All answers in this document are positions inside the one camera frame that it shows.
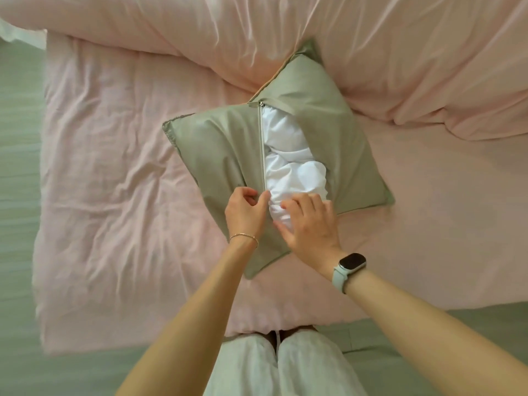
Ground person's left hand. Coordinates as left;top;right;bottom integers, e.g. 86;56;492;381
224;186;272;249

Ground person's right hand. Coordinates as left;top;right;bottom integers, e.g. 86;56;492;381
273;192;349;281

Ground white pillow insert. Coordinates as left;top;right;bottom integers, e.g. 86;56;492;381
261;103;329;234

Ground grey and orange pillowcase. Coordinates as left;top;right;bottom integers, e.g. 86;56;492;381
162;38;395;280

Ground pink bed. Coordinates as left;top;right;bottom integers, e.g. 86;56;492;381
32;30;528;356

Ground person's left forearm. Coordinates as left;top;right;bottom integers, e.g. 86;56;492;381
117;239;260;396

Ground person's right forearm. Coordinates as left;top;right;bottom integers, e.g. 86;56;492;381
344;267;528;396

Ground person's white shorts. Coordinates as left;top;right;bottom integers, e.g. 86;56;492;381
204;328;368;396

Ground white smartwatch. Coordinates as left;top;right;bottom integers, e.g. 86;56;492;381
331;252;367;295

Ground pink ruffled duvet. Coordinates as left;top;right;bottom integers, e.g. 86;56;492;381
0;0;528;141

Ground thin gold bracelet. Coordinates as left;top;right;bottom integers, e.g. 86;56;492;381
229;232;260;250

